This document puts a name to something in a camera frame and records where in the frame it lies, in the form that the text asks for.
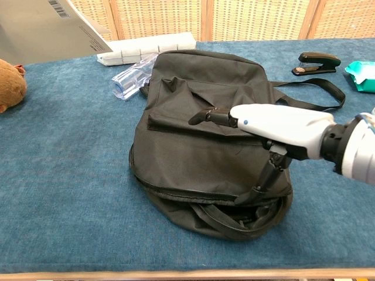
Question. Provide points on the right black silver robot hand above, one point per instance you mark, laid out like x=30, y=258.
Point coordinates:
x=278, y=128

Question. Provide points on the black fabric backpack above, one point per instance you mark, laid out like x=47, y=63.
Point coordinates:
x=190, y=161

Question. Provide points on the yellow white notebook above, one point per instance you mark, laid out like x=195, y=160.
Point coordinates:
x=38, y=29

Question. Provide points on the black stapler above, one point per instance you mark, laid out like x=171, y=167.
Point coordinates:
x=319, y=60

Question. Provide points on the green wet wipes pack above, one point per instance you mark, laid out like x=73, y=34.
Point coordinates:
x=361, y=77

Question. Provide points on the woven rattan folding screen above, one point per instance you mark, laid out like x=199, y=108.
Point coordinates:
x=249, y=19

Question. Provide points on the wrapped tissue multipack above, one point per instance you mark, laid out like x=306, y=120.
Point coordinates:
x=164, y=45

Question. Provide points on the clear plastic water bottle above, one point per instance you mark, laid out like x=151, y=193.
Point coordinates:
x=129, y=80

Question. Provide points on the blue felt table cover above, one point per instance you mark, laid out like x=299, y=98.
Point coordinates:
x=73, y=175

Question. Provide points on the brown capybara plush toy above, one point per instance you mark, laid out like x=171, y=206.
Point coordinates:
x=10, y=85

